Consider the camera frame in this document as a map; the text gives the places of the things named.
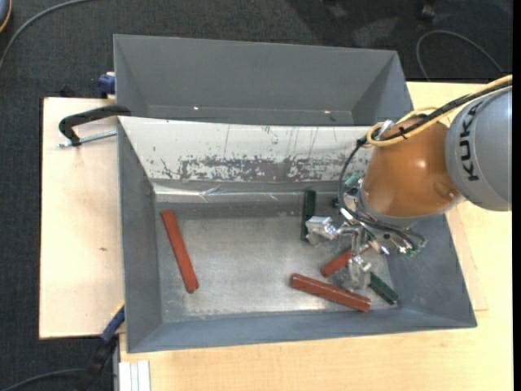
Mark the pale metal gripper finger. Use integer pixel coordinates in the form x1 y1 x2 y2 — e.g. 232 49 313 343
304 216 342 247
344 255 372 292

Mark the grey metal bin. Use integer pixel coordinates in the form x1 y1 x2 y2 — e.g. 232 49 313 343
112 33 478 354

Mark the dark green flat block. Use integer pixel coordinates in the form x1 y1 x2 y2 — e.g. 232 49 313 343
367 270 400 306
300 189 317 243

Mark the red-brown flat block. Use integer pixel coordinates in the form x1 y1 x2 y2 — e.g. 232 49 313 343
160 209 200 295
289 272 373 314
319 245 372 279

